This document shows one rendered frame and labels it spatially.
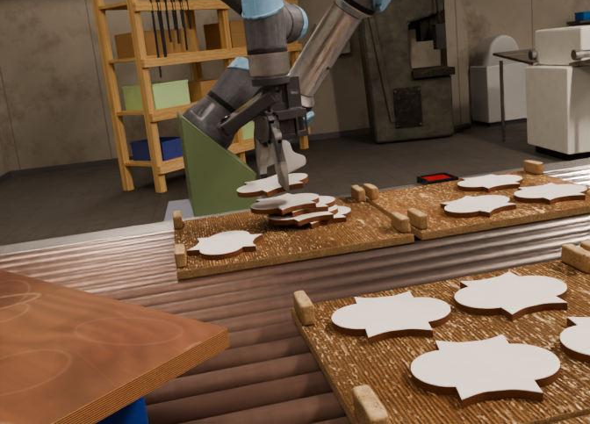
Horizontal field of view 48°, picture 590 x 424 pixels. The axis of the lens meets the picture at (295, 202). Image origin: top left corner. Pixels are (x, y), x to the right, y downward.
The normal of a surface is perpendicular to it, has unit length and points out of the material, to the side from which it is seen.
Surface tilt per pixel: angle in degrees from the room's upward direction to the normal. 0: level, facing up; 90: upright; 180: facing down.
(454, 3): 90
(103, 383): 0
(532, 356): 0
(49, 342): 0
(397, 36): 90
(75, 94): 90
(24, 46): 90
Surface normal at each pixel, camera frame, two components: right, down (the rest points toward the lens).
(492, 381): -0.11, -0.97
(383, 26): 0.01, 0.22
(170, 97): 0.77, 0.07
